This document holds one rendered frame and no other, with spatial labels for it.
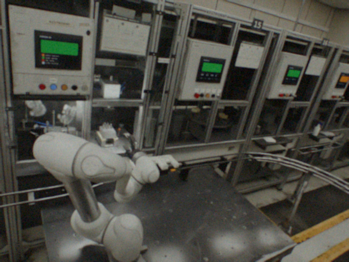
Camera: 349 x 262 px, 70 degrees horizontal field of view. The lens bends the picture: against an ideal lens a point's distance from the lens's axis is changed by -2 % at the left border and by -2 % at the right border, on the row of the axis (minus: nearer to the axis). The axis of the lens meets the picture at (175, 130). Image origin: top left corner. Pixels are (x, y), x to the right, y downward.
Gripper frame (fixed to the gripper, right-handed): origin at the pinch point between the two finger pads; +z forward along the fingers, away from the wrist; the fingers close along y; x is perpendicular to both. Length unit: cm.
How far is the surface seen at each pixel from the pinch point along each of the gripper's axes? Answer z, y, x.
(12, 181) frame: 22, -35, 67
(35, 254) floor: 26, -112, 56
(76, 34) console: 21, 61, 30
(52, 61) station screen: 18, 45, 43
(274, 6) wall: 380, 164, -539
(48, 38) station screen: 18, 57, 45
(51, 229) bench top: -18, -44, 48
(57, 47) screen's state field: 18, 53, 40
